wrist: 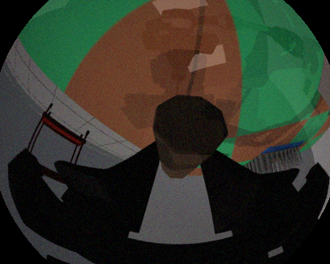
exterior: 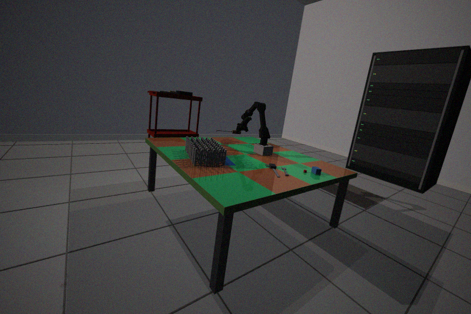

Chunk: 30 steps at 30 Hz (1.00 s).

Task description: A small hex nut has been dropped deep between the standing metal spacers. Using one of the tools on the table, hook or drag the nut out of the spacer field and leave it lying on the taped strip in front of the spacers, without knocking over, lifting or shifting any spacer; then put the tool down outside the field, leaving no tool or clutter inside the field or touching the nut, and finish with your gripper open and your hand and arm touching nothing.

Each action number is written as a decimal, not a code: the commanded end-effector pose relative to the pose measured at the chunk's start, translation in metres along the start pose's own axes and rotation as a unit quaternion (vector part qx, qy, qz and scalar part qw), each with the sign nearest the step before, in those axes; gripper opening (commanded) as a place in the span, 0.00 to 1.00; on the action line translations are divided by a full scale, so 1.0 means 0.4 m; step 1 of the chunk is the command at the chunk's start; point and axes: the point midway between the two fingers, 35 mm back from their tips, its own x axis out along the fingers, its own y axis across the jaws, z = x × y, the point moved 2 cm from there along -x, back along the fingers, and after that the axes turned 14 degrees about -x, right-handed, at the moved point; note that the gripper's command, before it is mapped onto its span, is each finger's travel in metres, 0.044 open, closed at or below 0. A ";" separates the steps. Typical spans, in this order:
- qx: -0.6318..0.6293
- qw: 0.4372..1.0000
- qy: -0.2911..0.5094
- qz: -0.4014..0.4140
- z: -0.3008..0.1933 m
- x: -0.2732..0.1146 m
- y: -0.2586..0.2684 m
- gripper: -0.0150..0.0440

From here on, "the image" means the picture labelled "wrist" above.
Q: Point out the blue flat strip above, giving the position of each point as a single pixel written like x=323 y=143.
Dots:
x=279 y=148

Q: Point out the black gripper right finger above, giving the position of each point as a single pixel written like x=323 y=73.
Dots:
x=233 y=190

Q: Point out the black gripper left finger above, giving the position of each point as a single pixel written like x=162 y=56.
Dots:
x=126 y=186

